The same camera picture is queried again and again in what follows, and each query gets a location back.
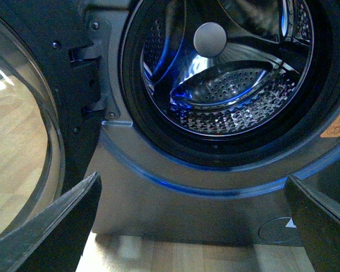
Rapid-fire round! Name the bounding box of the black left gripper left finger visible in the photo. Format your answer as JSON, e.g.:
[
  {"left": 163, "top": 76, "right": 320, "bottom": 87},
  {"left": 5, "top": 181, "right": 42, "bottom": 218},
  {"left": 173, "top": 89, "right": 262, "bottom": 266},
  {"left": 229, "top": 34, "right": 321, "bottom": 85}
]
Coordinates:
[{"left": 0, "top": 172, "right": 102, "bottom": 271}]

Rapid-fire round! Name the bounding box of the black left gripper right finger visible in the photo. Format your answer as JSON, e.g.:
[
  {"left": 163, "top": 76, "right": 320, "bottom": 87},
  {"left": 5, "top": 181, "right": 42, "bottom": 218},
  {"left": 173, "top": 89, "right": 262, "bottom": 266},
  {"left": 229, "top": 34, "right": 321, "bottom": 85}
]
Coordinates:
[{"left": 284, "top": 176, "right": 340, "bottom": 271}]

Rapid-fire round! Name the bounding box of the washing machine glass door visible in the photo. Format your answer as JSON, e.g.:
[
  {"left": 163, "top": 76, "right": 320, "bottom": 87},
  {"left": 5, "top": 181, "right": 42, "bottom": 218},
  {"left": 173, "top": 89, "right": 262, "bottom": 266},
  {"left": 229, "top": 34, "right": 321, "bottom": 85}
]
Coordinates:
[{"left": 0, "top": 1, "right": 103, "bottom": 238}]

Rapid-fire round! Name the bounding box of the dark grey washing machine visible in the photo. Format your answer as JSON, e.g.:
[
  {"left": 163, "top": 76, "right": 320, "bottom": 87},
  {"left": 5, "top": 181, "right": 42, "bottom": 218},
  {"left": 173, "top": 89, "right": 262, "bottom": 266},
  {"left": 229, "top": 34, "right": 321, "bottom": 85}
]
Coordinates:
[{"left": 85, "top": 1, "right": 340, "bottom": 245}]

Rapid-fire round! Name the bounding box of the white tape piece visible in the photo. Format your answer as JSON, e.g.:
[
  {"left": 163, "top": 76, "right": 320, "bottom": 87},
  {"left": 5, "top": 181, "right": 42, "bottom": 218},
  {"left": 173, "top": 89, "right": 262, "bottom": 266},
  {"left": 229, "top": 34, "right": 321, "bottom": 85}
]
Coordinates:
[{"left": 286, "top": 218, "right": 297, "bottom": 228}]

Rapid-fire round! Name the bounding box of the stainless steel washer drum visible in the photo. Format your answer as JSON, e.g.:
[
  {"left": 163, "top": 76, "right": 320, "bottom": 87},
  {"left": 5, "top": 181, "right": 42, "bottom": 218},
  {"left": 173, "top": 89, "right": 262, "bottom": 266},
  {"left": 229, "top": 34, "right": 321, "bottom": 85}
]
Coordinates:
[{"left": 140, "top": 1, "right": 314, "bottom": 138}]

